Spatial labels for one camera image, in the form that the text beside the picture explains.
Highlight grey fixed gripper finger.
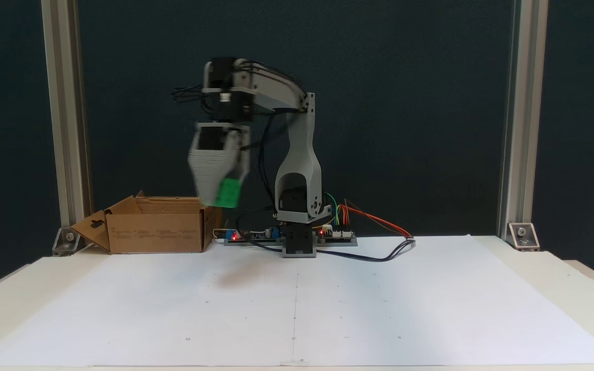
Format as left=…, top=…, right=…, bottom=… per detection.
left=187, top=147, right=227, bottom=206

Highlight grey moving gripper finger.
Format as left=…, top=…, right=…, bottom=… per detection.
left=223, top=129, right=251, bottom=194

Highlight green dice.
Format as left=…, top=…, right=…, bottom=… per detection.
left=216, top=178, right=241, bottom=209

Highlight brown cardboard box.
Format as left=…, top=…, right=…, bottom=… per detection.
left=71, top=191, right=223, bottom=255

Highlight blue circuit board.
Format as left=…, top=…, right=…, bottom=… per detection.
left=224, top=225, right=283, bottom=246

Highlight white connector circuit board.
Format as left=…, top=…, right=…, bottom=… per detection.
left=317, top=225, right=358, bottom=247

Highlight black looping motor wires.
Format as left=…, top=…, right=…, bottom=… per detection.
left=240, top=111, right=286, bottom=227

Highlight black gripper motor wires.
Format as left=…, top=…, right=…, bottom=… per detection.
left=170, top=84, right=211, bottom=105

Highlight green wire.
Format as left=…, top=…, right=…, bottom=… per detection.
left=323, top=191, right=341, bottom=227

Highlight aluminium frame post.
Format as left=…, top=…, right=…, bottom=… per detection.
left=41, top=0, right=93, bottom=232
left=497, top=0, right=549, bottom=238

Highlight metal corner bracket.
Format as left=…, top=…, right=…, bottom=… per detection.
left=52, top=226, right=82, bottom=257
left=507, top=222, right=541, bottom=252

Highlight orange red wires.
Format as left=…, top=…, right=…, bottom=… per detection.
left=340, top=198, right=413, bottom=240

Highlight black cable on table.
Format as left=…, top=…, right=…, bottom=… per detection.
left=245, top=238, right=417, bottom=263

